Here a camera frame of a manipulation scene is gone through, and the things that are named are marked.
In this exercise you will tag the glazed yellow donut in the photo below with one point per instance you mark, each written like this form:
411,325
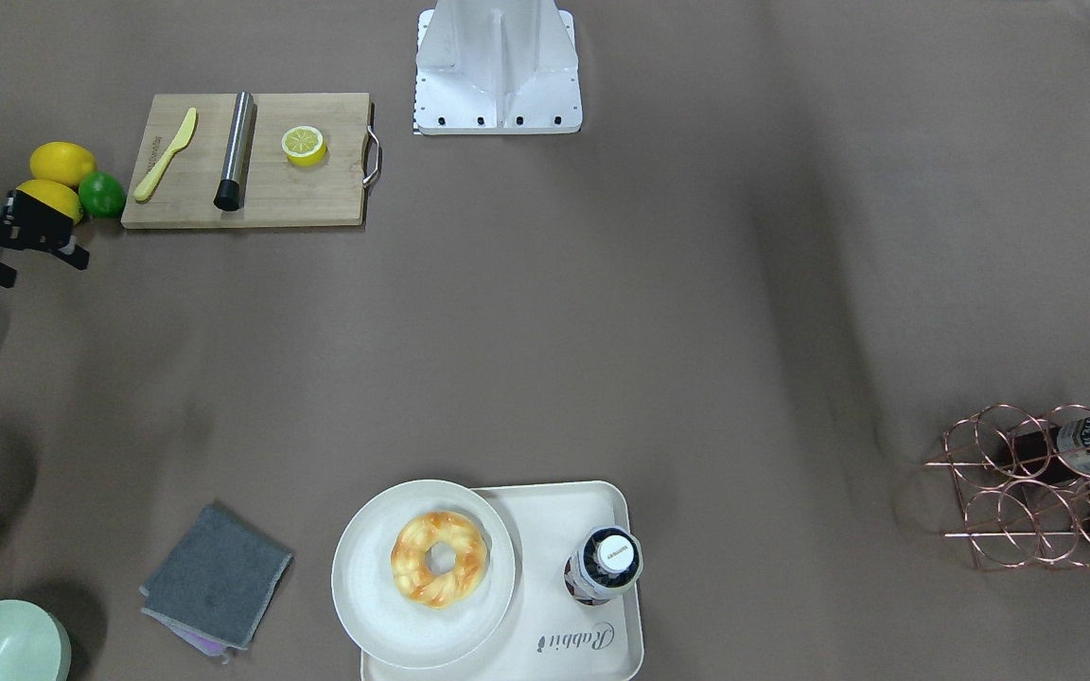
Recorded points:
438,559

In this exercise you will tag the white round plate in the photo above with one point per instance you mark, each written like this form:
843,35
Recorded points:
393,629

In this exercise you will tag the cream rectangular tray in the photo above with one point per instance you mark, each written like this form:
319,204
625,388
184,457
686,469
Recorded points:
546,635

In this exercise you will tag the dark drink bottle on tray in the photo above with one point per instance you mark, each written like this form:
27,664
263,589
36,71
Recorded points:
608,562

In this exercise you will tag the yellow lemon front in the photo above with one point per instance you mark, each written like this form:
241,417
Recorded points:
55,195

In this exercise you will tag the yellow lemon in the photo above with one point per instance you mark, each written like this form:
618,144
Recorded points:
55,195
62,162

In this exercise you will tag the yellow lemon rear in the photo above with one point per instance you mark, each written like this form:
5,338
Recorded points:
62,162

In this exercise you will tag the green lime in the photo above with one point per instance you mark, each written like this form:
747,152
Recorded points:
101,195

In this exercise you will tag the yellow plastic knife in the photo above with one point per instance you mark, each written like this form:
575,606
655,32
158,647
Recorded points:
180,141

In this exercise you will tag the steel cylinder black cap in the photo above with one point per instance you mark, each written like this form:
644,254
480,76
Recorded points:
230,194

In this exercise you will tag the wooden cutting board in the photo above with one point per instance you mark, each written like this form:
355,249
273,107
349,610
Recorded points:
276,193

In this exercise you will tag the half lemon slice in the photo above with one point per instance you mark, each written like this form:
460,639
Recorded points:
304,146

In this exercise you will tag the green bowl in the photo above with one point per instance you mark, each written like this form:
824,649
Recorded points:
33,644

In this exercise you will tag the grey folded cloth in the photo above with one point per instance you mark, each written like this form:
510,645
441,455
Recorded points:
214,588

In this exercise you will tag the bottle in rack upper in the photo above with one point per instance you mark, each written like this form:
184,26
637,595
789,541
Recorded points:
1059,455

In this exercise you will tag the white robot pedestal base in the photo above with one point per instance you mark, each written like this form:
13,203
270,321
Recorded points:
496,68

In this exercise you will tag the copper wire bottle rack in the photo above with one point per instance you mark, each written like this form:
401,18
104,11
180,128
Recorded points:
1009,519

